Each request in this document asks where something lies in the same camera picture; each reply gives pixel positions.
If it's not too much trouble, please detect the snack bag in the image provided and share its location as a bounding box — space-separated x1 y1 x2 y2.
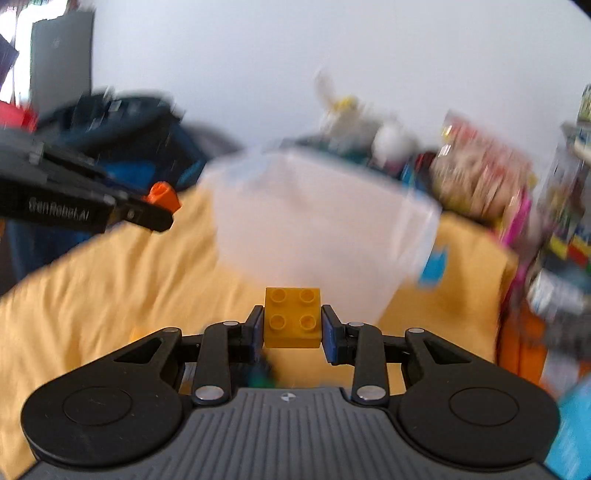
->
428 110 539 224

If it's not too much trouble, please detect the orange box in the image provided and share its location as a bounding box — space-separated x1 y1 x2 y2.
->
498 302 557 395

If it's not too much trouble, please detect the white egg-shaped toy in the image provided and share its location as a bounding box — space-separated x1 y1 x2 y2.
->
372 119 417 163

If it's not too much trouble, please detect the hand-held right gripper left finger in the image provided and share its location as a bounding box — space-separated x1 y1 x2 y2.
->
113 305 266 408

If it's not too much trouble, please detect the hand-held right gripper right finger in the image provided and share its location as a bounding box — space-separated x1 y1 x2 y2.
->
322 304 467 407

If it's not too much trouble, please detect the light blue box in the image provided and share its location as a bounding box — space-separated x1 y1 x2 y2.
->
544 381 591 480

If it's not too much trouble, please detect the grey board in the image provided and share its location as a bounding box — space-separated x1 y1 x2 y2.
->
29 10 96 112

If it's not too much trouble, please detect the orange toy piece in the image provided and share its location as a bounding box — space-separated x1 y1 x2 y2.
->
143 181 181 215

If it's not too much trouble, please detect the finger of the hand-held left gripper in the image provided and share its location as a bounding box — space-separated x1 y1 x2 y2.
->
34 143 153 205
112 201 175 233

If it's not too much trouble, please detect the blue tape piece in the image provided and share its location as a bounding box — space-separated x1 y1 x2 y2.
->
418 246 451 289

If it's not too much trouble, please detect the white plastic storage bin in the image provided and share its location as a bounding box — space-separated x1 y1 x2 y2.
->
201 148 443 324

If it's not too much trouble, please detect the clear plastic toy box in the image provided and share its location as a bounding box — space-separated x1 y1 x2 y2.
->
529 85 591 326

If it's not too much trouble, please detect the white plush toy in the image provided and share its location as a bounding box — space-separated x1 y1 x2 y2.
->
314 68 384 155

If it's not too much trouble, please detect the small dark toy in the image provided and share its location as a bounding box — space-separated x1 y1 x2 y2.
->
244 354 279 389

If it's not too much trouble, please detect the yellow blanket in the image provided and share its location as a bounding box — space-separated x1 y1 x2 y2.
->
0 187 520 480

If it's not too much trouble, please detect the yellow building brick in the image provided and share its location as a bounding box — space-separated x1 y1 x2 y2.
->
264 287 322 348

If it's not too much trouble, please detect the pink packet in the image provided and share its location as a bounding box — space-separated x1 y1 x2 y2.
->
498 187 533 247

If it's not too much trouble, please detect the dark blue backpack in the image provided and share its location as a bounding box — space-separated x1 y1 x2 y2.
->
4 92 211 287

